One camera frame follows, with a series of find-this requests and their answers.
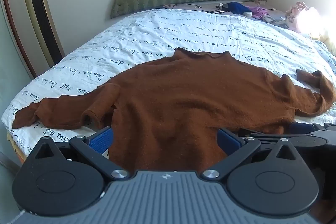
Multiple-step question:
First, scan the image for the blue cloth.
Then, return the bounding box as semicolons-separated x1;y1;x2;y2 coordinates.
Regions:
228;2;253;15

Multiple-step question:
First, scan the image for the pink cloth pile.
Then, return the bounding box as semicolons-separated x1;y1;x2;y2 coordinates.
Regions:
286;2;324;33

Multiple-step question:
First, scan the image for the gold tower air conditioner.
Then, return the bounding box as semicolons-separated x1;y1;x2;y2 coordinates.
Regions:
20;0;66;68

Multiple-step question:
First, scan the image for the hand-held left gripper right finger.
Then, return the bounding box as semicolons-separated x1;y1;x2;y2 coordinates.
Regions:
201;127;299;180

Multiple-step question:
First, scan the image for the purple cloth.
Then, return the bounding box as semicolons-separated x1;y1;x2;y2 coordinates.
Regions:
249;6;271;19

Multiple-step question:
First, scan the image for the white script-printed bed sheet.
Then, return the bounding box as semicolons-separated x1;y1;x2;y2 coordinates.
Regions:
1;7;336;159

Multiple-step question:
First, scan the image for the brown sweater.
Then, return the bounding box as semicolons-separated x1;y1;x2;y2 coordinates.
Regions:
12;48;336;172

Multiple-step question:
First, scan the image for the wooden bed frame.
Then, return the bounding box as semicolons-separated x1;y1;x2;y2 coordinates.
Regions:
7;132;28;161

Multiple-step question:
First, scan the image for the pale yellow cloth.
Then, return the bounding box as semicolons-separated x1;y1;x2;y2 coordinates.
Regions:
322;29;336;54

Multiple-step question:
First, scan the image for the red-brown wooden door frame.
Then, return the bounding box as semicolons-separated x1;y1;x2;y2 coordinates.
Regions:
0;0;37;77

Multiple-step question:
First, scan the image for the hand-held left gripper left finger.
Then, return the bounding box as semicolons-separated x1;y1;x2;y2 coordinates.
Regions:
32;126;130;180

